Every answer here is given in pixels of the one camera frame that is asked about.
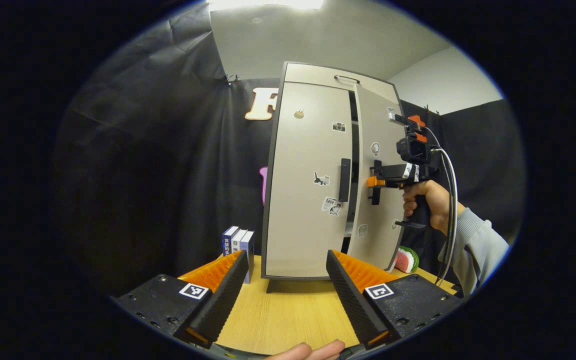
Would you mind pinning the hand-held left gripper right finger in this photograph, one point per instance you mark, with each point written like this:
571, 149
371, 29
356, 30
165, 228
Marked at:
350, 300

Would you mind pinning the cherry sticker shoe cabinet door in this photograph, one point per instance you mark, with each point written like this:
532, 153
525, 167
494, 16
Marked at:
375, 125

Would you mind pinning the grey double-door shoe cabinet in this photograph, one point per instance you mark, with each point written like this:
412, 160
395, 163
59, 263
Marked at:
353, 140

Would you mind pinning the watermelon slice toy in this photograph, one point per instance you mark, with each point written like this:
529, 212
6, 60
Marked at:
407, 260

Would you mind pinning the camera sticker shoe cabinet door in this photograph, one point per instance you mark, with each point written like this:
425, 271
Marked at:
308, 215

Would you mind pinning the blue and white box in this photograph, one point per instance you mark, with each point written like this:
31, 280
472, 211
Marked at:
228, 240
249, 250
238, 239

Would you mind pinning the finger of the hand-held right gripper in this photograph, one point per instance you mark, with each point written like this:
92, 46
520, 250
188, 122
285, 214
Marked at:
375, 182

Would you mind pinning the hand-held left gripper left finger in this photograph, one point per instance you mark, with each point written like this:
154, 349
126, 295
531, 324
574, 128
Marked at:
225, 300

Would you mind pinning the ceiling light panel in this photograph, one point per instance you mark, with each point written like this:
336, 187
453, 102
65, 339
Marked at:
268, 4

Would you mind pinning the black backdrop cloth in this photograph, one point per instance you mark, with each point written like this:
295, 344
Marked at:
143, 175

